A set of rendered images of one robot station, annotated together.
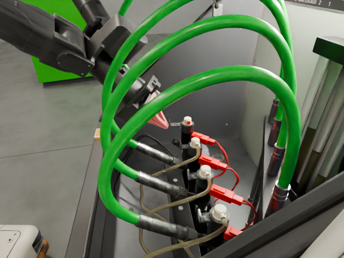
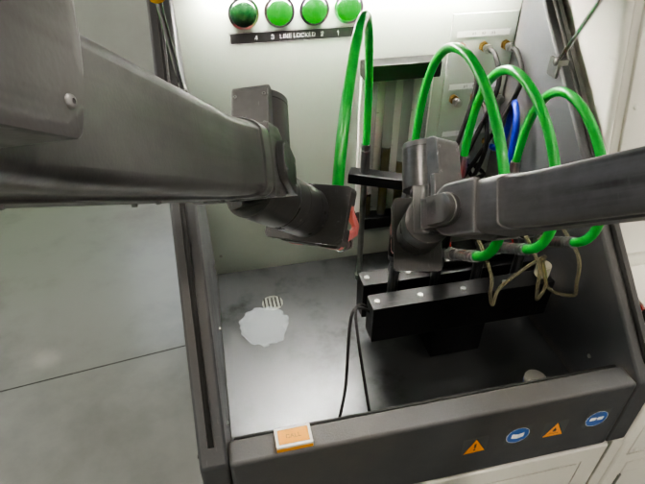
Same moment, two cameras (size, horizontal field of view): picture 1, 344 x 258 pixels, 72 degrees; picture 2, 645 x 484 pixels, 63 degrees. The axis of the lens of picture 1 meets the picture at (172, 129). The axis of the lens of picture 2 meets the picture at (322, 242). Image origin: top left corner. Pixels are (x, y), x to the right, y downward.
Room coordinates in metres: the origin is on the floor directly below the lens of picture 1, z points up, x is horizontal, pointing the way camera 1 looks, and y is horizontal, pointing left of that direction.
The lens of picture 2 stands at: (0.63, 0.64, 1.60)
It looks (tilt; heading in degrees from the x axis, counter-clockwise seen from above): 37 degrees down; 265
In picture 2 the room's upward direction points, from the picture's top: straight up
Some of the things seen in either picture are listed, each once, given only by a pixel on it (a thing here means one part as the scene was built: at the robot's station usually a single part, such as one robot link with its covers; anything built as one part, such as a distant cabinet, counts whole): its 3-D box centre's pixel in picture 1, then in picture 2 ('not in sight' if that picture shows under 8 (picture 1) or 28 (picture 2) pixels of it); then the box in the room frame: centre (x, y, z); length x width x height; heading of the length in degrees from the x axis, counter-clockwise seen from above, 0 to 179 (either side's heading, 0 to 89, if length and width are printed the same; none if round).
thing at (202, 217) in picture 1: (210, 213); not in sight; (0.21, -0.05, 1.11); 0.03 x 0.02 x 0.01; 97
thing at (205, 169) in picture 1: (205, 174); not in sight; (0.29, -0.06, 1.11); 0.02 x 0.02 x 0.03
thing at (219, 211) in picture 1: (219, 215); not in sight; (0.21, -0.07, 1.11); 0.02 x 0.02 x 0.03
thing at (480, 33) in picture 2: not in sight; (475, 97); (0.24, -0.33, 1.20); 0.13 x 0.03 x 0.31; 7
